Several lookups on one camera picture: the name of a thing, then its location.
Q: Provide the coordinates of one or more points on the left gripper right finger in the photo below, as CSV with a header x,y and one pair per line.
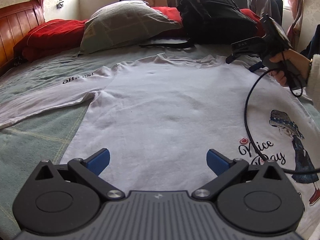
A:
x,y
228,173

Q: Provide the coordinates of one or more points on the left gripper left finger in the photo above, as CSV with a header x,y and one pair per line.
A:
x,y
87,171

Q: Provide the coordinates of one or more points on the white long-sleeve shirt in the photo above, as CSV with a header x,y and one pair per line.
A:
x,y
162,109

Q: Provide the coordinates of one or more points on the clothes rack with garments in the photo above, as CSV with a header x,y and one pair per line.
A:
x,y
274,8

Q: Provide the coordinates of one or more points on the person's right hand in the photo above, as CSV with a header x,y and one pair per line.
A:
x,y
299,61

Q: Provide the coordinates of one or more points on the green checked bed cover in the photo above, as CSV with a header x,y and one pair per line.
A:
x,y
32,129

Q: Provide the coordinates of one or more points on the black backpack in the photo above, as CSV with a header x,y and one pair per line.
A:
x,y
211,22

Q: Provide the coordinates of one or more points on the red quilt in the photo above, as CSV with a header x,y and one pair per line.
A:
x,y
59,35

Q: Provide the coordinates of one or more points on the grey green pillow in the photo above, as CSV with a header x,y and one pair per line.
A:
x,y
122,24

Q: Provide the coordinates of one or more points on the wooden headboard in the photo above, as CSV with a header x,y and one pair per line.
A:
x,y
15,22

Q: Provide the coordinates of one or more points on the wall hook fixture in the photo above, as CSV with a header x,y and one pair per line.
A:
x,y
59,4

